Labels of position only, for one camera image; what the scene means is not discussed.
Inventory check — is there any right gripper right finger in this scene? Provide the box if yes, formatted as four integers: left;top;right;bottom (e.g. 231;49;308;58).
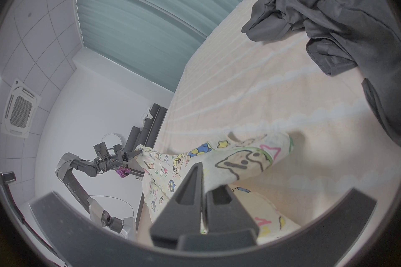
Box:
206;186;260;244

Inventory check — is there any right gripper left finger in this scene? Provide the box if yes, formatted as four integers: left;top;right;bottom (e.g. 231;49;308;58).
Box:
149;163;204;249

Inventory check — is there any white printed pyjama top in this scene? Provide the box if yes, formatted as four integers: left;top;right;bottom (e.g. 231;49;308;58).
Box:
133;131;303;239

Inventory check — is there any bed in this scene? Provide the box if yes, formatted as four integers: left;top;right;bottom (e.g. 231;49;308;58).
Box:
136;0;401;247

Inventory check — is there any round white mirror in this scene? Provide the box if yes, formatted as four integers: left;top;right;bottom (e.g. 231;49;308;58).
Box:
102;133;124;147

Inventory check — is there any ceiling air conditioner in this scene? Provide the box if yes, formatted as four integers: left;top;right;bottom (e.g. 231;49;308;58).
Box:
1;78;42;139

